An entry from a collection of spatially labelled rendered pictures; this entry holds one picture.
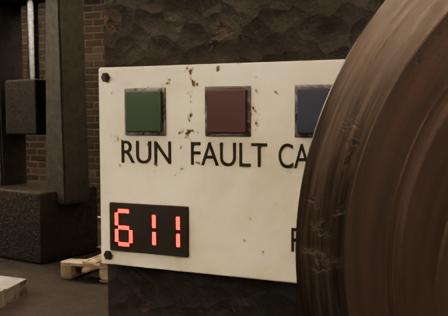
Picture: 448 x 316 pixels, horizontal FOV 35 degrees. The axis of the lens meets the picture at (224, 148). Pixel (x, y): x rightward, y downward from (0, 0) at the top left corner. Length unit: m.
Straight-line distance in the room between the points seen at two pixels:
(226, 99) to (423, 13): 0.22
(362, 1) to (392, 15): 0.17
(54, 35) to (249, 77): 5.19
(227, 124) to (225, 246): 0.10
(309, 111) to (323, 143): 0.14
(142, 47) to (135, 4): 0.04
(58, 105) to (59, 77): 0.22
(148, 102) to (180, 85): 0.03
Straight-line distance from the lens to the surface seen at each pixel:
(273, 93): 0.58
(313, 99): 0.57
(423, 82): 0.40
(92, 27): 8.01
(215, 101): 0.60
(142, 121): 0.63
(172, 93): 0.62
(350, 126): 0.43
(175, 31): 0.65
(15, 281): 4.85
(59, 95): 5.69
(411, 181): 0.39
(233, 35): 0.62
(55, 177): 5.76
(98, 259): 5.17
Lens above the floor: 1.20
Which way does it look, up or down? 3 degrees down
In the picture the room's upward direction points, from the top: straight up
